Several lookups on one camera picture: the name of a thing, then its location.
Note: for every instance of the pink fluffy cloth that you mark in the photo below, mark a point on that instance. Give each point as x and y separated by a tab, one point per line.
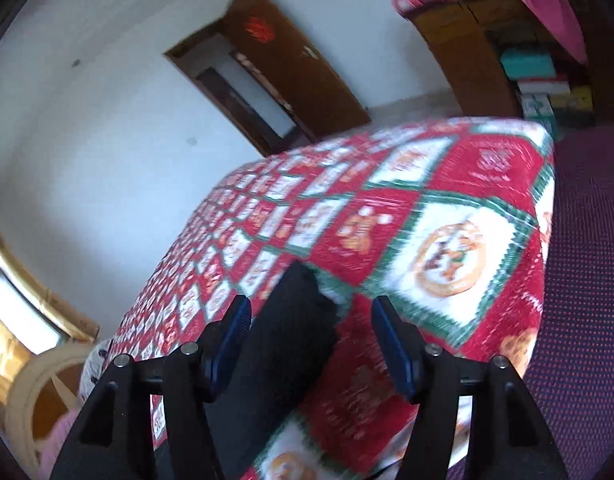
57	445

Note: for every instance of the red door decoration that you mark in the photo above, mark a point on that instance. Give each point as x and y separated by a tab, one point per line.
259	28

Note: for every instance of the purple dotted cloth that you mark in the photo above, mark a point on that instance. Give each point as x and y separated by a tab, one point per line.
587	285

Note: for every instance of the brown wooden cabinet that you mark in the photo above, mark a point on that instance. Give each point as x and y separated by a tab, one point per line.
462	50

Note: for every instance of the black pants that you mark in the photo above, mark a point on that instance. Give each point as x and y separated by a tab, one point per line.
287	350

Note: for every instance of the yellow box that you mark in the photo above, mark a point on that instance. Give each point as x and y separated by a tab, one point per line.
574	101

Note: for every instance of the white patterned cloth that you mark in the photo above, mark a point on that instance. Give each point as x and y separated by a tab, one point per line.
94	365

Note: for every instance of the green and white box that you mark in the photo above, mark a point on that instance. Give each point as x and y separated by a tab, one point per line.
536	106

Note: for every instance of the bright window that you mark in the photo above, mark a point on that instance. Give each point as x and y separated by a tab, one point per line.
22	310

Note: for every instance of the brown wooden door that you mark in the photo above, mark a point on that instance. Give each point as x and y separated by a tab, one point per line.
307	70

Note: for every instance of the pink hanging cloth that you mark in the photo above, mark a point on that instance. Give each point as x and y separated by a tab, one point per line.
552	5

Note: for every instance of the golden curtain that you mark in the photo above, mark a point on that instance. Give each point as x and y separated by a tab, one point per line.
47	305

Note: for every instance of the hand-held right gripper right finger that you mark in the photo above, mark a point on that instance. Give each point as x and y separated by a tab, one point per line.
392	340

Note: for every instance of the dark door frame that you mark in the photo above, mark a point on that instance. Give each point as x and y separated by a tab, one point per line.
222	90

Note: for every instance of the teal box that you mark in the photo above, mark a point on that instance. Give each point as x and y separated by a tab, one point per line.
527	64

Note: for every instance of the red and white box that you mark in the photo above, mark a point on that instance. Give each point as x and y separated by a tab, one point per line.
542	85

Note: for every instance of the red printed blanket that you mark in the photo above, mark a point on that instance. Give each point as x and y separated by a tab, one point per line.
387	185

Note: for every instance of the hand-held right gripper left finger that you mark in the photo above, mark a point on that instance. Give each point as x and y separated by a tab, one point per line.
234	332

